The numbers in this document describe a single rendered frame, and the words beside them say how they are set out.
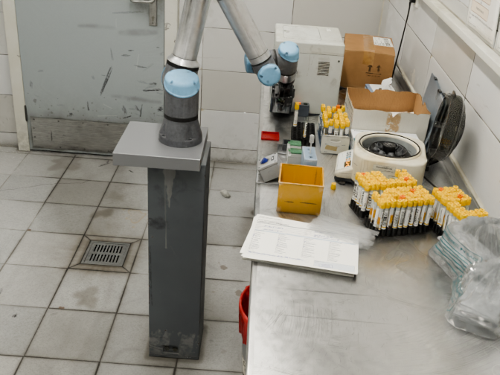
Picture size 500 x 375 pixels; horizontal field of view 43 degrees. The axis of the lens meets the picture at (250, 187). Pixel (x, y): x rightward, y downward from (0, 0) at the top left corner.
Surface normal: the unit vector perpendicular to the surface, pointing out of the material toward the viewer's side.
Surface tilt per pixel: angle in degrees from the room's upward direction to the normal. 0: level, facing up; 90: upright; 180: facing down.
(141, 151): 1
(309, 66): 90
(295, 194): 90
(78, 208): 0
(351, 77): 91
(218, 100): 90
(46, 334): 0
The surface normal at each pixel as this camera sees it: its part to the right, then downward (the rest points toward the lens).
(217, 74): -0.04, 0.47
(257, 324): 0.07, -0.88
